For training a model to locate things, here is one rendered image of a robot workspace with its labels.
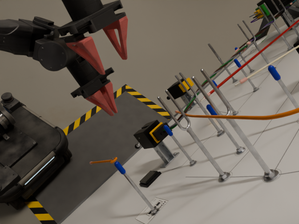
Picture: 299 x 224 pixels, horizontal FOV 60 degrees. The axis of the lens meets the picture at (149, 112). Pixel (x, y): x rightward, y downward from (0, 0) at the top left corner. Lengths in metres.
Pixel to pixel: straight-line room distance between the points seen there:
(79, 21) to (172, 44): 2.35
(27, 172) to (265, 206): 1.48
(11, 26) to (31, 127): 1.30
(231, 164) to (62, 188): 1.52
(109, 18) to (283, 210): 0.36
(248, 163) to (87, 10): 0.33
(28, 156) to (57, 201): 0.33
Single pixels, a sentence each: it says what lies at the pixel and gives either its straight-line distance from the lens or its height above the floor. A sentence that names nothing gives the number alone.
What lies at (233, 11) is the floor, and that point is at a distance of 3.44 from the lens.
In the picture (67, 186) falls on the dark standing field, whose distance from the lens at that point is 1.82.
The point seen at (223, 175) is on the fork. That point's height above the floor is 1.28.
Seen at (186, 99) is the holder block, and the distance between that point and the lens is 0.87.
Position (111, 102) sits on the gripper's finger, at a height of 1.14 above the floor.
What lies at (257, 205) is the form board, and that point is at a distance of 0.30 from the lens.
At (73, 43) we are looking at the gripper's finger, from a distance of 0.46.
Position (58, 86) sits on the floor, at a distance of 2.41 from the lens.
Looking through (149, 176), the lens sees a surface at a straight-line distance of 0.53.
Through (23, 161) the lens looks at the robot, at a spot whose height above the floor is 0.24.
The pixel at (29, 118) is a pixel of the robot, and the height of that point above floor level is 0.24.
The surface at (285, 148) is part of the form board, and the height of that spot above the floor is 1.32.
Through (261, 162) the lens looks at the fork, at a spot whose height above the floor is 1.34.
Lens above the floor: 1.59
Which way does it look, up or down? 50 degrees down
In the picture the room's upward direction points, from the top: straight up
